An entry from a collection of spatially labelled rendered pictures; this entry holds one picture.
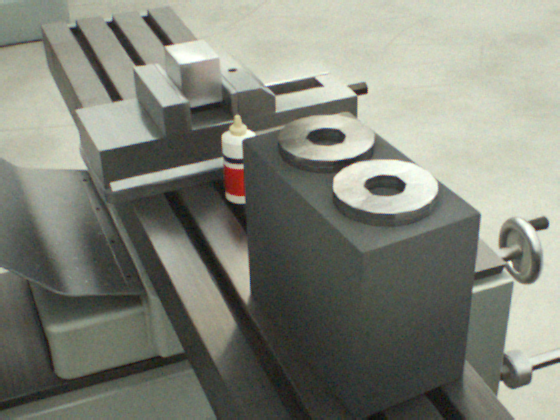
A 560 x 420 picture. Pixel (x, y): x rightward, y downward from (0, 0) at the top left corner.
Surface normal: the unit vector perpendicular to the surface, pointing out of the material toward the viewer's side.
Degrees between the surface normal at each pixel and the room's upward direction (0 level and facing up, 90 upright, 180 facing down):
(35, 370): 0
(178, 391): 90
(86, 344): 90
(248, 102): 90
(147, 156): 90
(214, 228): 0
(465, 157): 0
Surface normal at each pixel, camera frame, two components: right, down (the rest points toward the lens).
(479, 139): 0.00, -0.82
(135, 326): 0.40, 0.53
